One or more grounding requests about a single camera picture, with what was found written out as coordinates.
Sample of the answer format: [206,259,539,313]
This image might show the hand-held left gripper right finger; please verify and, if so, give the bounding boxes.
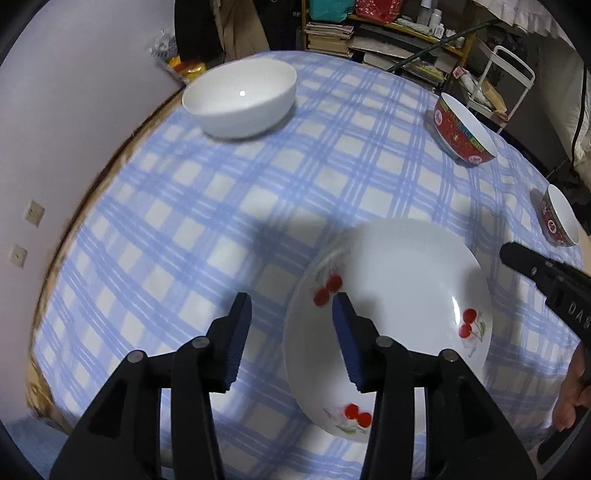
[332,292,539,480]

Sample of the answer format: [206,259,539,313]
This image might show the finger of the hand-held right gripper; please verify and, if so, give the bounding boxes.
[500,242,561,289]

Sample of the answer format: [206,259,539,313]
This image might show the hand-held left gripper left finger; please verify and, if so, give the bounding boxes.
[48,292,253,480]

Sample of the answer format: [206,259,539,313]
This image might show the small red patterned bowl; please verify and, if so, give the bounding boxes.
[540,185,581,248]

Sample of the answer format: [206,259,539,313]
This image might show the white cherry print plate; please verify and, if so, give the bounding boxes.
[283,218,493,437]

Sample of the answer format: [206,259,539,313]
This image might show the large red patterned bowl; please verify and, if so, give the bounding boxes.
[433,92,499,168]

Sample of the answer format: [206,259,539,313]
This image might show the plain white bowl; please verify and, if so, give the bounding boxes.
[182,60,297,140]

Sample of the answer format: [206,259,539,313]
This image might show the person's right hand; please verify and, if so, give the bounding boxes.
[554,344,591,432]

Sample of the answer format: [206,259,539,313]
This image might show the blue checked cloth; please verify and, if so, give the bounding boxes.
[30,51,585,480]

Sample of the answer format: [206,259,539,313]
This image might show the white quilt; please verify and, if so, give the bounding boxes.
[561,28,591,167]

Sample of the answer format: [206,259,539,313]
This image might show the white trolley cart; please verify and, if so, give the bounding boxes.
[455,45,536,123]

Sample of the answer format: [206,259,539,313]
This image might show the dark thin pole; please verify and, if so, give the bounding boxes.
[388,23,490,72]

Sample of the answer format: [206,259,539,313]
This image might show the floral ruffled curtain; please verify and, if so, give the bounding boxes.
[480,0,568,38]

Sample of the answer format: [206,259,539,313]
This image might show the wooden shelf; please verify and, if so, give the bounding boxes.
[300,0,472,84]

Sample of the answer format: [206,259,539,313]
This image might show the yellow plastic bag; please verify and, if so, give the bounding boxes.
[166,55,206,84]

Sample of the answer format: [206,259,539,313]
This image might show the red patterned bag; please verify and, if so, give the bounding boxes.
[355,0,407,21]

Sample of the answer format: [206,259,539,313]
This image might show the stack of books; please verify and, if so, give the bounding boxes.
[305,21,448,88]

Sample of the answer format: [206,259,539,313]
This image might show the white printed plastic bag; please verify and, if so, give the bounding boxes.
[150,28,178,58]

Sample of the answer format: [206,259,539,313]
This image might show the beige trousers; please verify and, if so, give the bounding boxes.
[217,0,271,61]

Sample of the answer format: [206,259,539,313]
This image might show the teal bag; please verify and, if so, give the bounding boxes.
[308,0,356,21]

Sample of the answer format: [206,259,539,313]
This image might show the black trousers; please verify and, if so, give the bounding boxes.
[174,0,222,63]

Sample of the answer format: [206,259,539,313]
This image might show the black hanging garment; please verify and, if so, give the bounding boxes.
[270,0,305,49]

